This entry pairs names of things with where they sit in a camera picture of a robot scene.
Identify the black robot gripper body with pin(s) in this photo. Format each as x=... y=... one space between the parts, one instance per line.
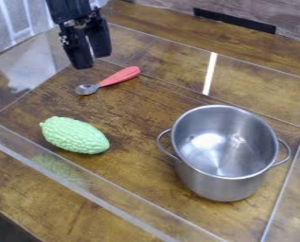
x=75 y=14

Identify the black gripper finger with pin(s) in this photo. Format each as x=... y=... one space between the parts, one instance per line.
x=99 y=38
x=75 y=47

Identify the green bumpy bitter gourd toy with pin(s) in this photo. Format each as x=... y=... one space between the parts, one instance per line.
x=74 y=135

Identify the silver metal pot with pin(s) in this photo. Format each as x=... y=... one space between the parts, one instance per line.
x=224 y=149

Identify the spoon with red handle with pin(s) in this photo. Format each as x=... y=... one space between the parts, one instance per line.
x=121 y=76

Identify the black strip on wall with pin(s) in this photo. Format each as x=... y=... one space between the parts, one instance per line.
x=236 y=21

